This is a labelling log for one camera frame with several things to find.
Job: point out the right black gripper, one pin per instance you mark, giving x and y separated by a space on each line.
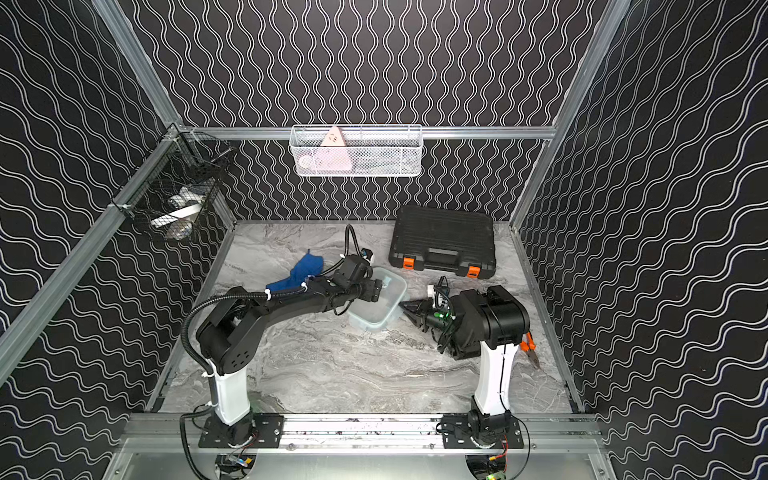
422 307

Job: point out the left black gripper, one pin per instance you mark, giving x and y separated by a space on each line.
372 289

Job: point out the clear plastic lunch box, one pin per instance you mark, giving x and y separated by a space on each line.
368 316

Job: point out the blue cleaning cloth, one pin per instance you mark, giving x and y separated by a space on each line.
309 265

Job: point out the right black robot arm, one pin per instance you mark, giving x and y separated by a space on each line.
489 324

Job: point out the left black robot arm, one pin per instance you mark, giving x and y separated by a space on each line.
222 334

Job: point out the black plastic tool case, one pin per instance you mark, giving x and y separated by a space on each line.
451 241

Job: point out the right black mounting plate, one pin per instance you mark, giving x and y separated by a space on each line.
480 431

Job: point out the black mounting plate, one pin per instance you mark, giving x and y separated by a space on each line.
480 431
262 430

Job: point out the pink triangular card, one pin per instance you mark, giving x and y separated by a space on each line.
332 156

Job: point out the white items in black basket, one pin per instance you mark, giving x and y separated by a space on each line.
178 222

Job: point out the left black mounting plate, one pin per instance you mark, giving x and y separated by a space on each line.
262 430

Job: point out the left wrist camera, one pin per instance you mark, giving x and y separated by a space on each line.
353 270

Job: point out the orange-handled pliers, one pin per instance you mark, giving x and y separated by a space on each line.
528 346

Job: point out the white wire wall basket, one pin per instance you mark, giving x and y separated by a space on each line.
375 150

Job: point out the black wire mesh basket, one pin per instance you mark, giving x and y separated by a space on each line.
194 159

